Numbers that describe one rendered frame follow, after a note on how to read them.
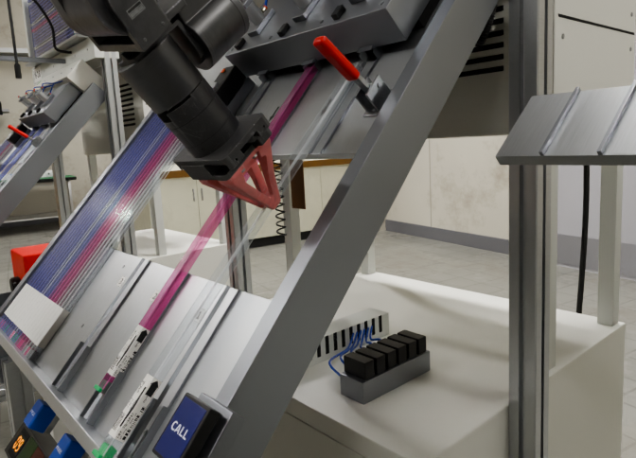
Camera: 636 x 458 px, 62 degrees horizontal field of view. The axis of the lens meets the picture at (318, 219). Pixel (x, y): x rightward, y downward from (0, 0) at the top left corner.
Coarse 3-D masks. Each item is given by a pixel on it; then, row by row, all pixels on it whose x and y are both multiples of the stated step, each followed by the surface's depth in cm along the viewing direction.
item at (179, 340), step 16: (352, 80) 64; (336, 96) 62; (320, 112) 62; (320, 128) 61; (304, 144) 60; (288, 160) 60; (288, 176) 58; (256, 208) 57; (256, 224) 56; (240, 240) 55; (224, 256) 55; (240, 256) 55; (224, 272) 54; (208, 288) 53; (208, 304) 52; (192, 320) 51; (176, 336) 51; (176, 352) 50; (160, 368) 49; (112, 448) 47
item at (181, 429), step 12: (180, 408) 42; (192, 408) 41; (180, 420) 41; (192, 420) 40; (168, 432) 41; (180, 432) 40; (192, 432) 39; (168, 444) 40; (180, 444) 39; (168, 456) 39; (180, 456) 38
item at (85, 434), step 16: (0, 336) 82; (16, 352) 75; (32, 368) 69; (32, 384) 66; (48, 384) 64; (48, 400) 61; (64, 400) 61; (64, 416) 56; (80, 416) 57; (80, 432) 53; (96, 432) 54; (96, 448) 50
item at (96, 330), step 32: (128, 256) 76; (96, 288) 76; (128, 288) 70; (160, 288) 65; (192, 288) 60; (224, 288) 56; (64, 320) 76; (96, 320) 70; (128, 320) 65; (160, 320) 60; (224, 320) 53; (256, 320) 50; (64, 352) 70; (96, 352) 65; (160, 352) 56; (192, 352) 53; (224, 352) 50; (64, 384) 64; (128, 384) 57; (192, 384) 50; (96, 416) 56; (160, 416) 49; (128, 448) 50
